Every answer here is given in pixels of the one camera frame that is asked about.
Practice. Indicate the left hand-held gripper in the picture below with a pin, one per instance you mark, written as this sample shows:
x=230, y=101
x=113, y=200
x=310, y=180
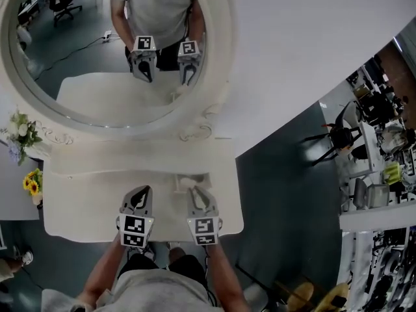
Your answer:
x=134, y=229

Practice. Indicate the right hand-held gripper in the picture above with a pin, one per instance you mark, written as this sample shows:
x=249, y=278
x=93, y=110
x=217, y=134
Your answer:
x=204, y=227

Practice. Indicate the white dressing table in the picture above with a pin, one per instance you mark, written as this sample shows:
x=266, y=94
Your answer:
x=97, y=206

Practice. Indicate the person's right forearm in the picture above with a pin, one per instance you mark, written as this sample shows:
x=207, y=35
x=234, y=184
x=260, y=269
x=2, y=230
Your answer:
x=224, y=271

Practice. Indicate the person's left forearm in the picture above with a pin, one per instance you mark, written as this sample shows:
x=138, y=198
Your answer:
x=100, y=268

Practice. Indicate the person's black shorts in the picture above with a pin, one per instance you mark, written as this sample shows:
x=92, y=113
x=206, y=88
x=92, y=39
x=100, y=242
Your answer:
x=191, y=268

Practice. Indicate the person's grey shirt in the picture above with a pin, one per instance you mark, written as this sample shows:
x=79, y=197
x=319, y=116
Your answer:
x=156, y=292

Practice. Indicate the sunflowers in white vase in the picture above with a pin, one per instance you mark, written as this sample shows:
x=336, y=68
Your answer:
x=32, y=184

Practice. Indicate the grey round cushion seat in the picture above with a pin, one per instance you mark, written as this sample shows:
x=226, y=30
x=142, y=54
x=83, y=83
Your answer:
x=256, y=299

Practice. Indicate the white oval ornate mirror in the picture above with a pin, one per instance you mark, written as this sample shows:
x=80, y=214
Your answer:
x=217, y=76

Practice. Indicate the yellow round stool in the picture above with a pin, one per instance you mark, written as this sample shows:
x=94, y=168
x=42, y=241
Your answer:
x=302, y=294

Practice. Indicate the purple white flowers in vase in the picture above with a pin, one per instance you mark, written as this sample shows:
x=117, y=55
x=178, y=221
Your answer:
x=21, y=130

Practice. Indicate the black and grey chair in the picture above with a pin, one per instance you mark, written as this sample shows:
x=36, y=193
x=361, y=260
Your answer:
x=339, y=138

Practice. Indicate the round wooden table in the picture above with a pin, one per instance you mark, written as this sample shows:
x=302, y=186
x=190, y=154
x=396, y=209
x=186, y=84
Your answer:
x=328, y=304

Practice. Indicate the white counter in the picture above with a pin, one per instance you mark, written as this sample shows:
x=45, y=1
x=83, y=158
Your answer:
x=373, y=218

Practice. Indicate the grey office chair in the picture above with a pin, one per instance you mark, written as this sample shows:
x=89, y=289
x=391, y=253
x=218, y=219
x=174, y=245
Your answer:
x=377, y=195

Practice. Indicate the white office desk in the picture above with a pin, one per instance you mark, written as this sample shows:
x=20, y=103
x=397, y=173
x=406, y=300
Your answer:
x=369, y=141

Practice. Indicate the light green crate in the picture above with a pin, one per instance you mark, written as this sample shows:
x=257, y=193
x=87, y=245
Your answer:
x=391, y=173

